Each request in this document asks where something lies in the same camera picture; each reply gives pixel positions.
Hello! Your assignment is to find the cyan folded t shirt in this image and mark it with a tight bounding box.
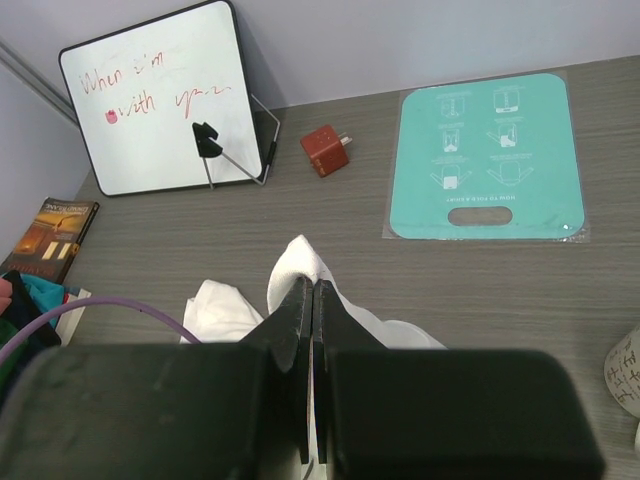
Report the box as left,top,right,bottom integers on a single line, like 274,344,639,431
21,274,65,313

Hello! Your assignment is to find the green folded t shirt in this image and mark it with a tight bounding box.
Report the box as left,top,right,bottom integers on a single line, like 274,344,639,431
0,319,31,401

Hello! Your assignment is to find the red brown cube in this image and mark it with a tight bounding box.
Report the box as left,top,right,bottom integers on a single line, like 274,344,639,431
300,125,353,178

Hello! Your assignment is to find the pink folded t shirt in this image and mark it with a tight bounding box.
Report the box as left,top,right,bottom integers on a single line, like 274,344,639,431
0,278,13,314

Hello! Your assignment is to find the white t shirt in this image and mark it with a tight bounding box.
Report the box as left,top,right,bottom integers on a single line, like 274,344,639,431
183,235,443,457

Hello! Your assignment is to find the white mug yellow inside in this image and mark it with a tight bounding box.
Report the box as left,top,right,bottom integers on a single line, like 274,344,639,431
603,325,639,420

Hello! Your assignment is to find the left aluminium frame post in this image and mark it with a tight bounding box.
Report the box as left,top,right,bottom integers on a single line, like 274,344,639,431
0,39,79,127

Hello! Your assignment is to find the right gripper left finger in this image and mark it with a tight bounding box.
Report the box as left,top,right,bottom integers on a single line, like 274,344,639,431
1,277,313,479

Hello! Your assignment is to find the black whiteboard easel stand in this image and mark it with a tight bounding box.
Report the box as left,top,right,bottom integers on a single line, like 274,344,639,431
191,93,282,190

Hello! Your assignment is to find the teal cutting board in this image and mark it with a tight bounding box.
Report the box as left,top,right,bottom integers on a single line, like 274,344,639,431
383,72,587,242

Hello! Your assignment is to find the small white whiteboard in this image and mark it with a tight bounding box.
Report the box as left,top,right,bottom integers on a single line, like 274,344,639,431
59,1,261,197

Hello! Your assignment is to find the white paperback book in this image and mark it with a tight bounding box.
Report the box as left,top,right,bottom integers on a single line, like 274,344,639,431
55,287,91,346

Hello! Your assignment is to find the navy folded t shirt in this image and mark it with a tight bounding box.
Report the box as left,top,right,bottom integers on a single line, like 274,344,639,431
1,270,61,348

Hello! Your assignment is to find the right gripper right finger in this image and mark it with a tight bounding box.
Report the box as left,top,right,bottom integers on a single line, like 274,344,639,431
313,281,605,479

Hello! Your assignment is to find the brown book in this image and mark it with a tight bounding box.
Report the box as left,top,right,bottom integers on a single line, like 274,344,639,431
1,197,100,284

